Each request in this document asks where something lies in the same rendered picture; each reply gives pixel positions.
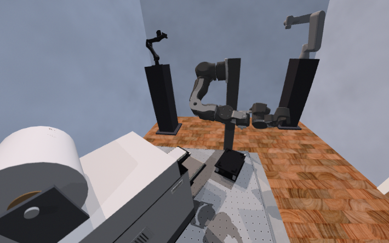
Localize white material roll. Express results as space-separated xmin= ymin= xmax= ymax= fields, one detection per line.
xmin=0 ymin=126 xmax=88 ymax=214

